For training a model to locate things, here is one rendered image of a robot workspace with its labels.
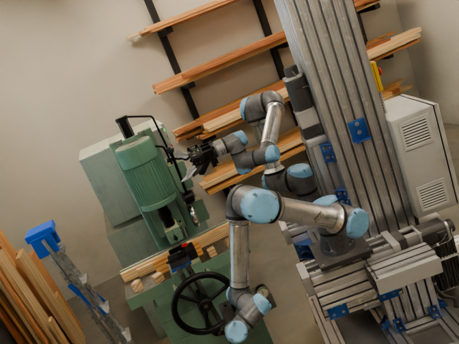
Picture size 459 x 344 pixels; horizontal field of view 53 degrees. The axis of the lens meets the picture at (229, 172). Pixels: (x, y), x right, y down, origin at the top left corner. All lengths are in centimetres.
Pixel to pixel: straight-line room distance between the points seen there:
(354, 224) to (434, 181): 52
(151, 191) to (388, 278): 105
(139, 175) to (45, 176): 254
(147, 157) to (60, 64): 252
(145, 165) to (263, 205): 70
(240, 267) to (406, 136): 88
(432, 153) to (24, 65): 346
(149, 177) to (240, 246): 57
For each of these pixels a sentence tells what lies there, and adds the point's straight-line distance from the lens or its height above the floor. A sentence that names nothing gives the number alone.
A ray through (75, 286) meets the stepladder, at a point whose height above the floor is 76.
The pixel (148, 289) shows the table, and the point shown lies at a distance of 214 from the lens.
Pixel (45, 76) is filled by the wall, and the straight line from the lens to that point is 445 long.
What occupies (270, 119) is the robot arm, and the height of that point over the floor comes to 136.
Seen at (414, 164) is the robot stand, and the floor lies 101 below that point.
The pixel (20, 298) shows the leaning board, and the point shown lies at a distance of 341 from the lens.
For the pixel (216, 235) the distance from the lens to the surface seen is 226.
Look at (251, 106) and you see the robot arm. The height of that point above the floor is 142.
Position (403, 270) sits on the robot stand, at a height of 73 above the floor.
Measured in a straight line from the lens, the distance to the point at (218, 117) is 414.
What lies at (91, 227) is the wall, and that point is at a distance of 464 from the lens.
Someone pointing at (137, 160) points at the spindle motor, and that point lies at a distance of 203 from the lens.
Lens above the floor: 182
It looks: 17 degrees down
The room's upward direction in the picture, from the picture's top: 22 degrees counter-clockwise
